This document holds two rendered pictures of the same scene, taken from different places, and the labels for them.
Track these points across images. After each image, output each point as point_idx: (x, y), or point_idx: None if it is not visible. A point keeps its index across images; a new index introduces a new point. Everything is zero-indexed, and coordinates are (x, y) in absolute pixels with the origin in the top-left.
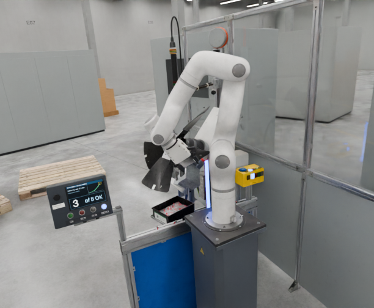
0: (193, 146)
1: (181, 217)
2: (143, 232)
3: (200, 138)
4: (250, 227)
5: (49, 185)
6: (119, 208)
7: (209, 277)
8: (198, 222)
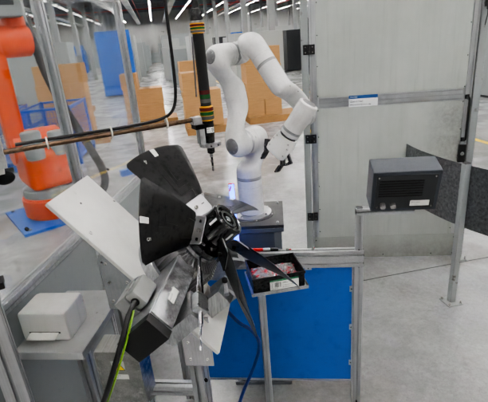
0: None
1: None
2: (332, 250)
3: (130, 253)
4: None
5: (438, 167)
6: (358, 206)
7: None
8: (277, 216)
